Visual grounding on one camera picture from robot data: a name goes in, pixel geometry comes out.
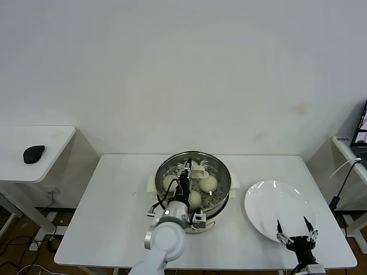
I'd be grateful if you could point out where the dark laptop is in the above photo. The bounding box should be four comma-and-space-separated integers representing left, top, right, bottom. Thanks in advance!
350, 99, 367, 166

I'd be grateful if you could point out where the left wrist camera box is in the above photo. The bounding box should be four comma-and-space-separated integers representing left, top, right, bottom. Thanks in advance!
190, 211, 208, 230

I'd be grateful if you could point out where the white cable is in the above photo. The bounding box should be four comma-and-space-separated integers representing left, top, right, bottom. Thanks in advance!
329, 158, 362, 182

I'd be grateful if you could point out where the cream electric cooker base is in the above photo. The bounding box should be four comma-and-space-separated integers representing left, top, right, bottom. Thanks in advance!
147, 171, 241, 234

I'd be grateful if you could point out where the round white plate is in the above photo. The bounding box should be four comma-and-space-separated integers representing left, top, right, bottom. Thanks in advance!
244, 180, 318, 245

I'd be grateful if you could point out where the black power adapter cable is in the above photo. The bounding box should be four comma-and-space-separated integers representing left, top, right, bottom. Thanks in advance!
329, 160, 362, 213

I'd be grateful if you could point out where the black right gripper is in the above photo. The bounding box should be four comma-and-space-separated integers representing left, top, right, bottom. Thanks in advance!
275, 216, 319, 266

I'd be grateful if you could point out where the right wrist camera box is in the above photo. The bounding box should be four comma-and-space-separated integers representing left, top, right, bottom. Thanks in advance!
306, 264, 327, 275

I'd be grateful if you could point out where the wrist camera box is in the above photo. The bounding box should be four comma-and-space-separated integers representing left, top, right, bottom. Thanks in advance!
306, 264, 327, 275
190, 211, 208, 230

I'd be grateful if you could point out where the perforated steel steamer basket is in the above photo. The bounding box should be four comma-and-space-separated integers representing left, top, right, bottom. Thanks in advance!
155, 151, 232, 218

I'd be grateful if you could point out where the black computer mouse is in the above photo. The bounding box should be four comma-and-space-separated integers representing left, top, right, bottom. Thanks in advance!
22, 144, 46, 164

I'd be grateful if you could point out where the white side table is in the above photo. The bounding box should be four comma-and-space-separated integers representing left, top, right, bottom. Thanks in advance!
0, 125, 100, 238

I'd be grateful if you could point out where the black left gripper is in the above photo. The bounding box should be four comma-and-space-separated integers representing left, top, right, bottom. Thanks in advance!
175, 160, 198, 203

